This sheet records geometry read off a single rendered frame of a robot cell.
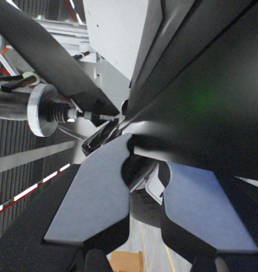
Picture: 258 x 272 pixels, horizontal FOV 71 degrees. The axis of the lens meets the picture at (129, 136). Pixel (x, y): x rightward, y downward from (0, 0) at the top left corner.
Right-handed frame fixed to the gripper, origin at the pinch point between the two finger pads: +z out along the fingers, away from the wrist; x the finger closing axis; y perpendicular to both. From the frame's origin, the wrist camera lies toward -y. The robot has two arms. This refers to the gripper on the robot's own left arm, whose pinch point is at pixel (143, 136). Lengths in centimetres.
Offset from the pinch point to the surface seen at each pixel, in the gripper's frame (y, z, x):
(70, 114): 3.0, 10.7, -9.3
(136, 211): 35.9, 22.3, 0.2
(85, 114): 3.0, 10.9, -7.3
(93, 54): 0, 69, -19
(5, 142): 371, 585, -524
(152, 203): 29.2, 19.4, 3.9
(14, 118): 3.3, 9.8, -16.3
